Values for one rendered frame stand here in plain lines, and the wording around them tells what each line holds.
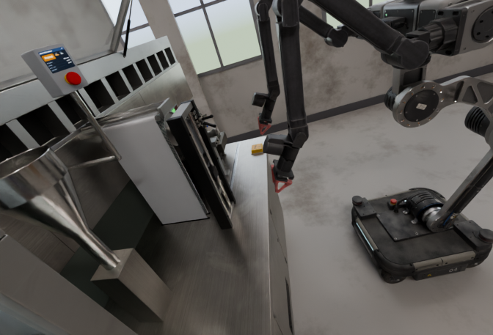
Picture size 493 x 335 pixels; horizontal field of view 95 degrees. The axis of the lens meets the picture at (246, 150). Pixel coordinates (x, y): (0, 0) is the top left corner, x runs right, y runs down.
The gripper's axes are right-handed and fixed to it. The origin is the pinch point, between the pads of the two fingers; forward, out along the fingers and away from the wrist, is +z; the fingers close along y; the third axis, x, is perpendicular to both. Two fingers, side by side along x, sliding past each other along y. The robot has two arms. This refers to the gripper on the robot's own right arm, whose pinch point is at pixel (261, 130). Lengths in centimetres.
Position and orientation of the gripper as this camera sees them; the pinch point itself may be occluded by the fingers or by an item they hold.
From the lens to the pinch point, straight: 134.1
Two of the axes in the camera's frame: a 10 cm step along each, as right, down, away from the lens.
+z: -2.4, 8.4, 4.9
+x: 9.7, 1.7, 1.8
